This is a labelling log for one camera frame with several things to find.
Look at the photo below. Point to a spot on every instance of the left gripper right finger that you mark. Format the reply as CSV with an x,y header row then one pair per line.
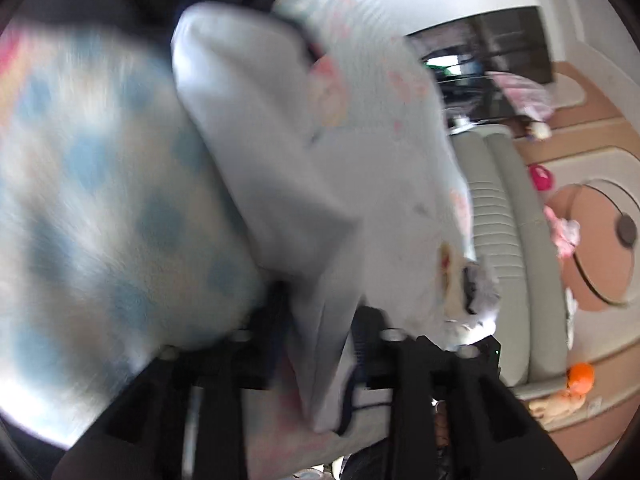
x,y
377,359

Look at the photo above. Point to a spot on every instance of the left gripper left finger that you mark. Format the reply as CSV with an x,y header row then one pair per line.
x,y
268,326

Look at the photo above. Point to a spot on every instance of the white shirt navy trim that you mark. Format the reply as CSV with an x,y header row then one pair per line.
x,y
297,119

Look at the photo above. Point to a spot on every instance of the padded green headboard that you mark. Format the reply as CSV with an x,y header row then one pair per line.
x,y
512,234

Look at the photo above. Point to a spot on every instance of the Hello Kitty checkered blanket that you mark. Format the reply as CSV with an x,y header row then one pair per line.
x,y
119,236

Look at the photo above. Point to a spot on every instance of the orange ball toy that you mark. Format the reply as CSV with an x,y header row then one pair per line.
x,y
581,378

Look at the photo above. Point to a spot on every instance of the pink toy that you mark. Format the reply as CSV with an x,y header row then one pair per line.
x,y
542,177

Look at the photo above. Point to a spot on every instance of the pink cloth heap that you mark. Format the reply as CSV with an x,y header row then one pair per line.
x,y
527,97

